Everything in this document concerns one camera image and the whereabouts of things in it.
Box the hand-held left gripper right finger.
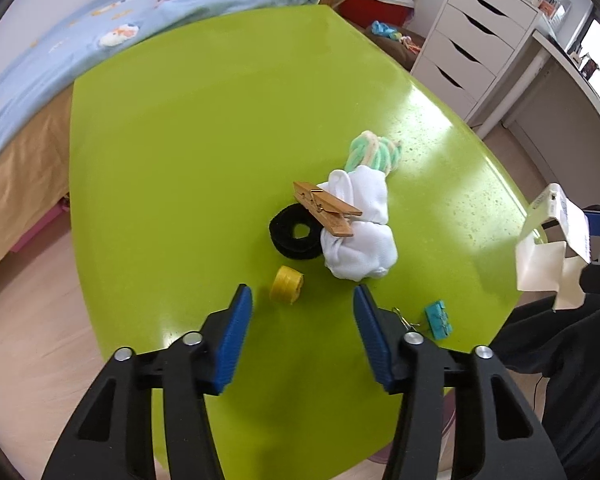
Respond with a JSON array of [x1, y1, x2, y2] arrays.
[[353, 284, 566, 480]]

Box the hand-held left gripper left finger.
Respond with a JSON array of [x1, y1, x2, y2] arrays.
[[42, 284, 254, 480]]

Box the white cardboard box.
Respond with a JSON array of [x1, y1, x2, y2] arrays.
[[515, 183, 594, 311]]

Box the teal binder clip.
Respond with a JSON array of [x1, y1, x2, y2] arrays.
[[392, 300, 453, 339]]

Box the yellow tape roll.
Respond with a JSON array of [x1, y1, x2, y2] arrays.
[[270, 265, 306, 305]]

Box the white sock bundle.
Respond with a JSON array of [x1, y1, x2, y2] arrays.
[[319, 164, 399, 281]]

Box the black hair scrunchie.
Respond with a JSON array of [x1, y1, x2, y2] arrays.
[[267, 203, 323, 261]]

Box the wooden clothespin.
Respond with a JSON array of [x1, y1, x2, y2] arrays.
[[293, 181, 364, 238]]

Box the pastel green fluffy sock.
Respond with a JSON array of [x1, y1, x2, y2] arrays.
[[343, 130, 404, 176]]

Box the person's dark trousers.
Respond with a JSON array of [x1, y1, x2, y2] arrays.
[[489, 290, 600, 480]]

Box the white desk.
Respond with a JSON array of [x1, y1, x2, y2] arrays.
[[480, 27, 600, 161]]

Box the white drawer cabinet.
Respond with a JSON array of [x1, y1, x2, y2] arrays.
[[410, 0, 547, 127]]

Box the brown pet bed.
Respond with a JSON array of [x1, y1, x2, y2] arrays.
[[362, 25, 428, 72]]

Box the wooden bed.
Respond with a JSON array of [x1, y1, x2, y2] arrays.
[[0, 0, 344, 283]]

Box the colourful braided toy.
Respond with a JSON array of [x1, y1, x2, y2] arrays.
[[371, 20, 407, 42]]

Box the red storage box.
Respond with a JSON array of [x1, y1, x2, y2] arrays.
[[337, 0, 416, 29]]

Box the light blue printed blanket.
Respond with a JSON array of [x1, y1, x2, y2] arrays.
[[0, 0, 322, 177]]

